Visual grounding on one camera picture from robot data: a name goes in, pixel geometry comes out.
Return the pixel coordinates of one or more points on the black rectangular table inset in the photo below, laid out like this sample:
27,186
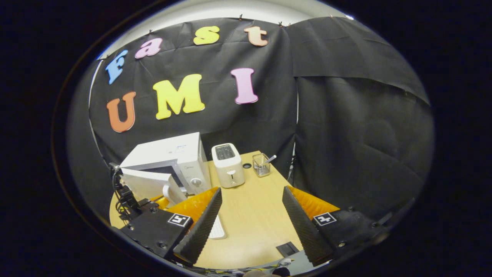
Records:
287,249

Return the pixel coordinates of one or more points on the white toaster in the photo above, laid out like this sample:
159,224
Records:
230,169

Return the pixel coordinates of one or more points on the white microwave oven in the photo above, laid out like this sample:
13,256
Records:
165,150

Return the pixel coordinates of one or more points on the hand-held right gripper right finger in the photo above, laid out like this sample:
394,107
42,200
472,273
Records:
303,234

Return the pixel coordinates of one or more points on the metal spoon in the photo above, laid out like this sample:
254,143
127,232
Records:
272,157

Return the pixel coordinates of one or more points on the white rectangular tray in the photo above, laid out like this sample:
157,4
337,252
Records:
218,231

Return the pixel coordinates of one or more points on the black backdrop cloth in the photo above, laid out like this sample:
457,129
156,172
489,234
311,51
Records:
326,134

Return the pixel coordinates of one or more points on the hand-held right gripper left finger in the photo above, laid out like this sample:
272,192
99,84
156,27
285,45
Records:
201,234

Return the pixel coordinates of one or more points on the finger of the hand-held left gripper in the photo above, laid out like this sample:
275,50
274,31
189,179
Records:
161,202

